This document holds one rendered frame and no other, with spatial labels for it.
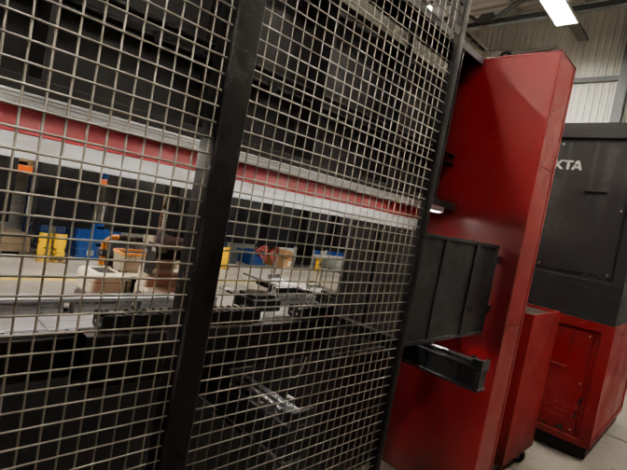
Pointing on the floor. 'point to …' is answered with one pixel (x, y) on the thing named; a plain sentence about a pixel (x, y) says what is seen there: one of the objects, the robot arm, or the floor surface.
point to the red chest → (526, 384)
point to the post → (206, 233)
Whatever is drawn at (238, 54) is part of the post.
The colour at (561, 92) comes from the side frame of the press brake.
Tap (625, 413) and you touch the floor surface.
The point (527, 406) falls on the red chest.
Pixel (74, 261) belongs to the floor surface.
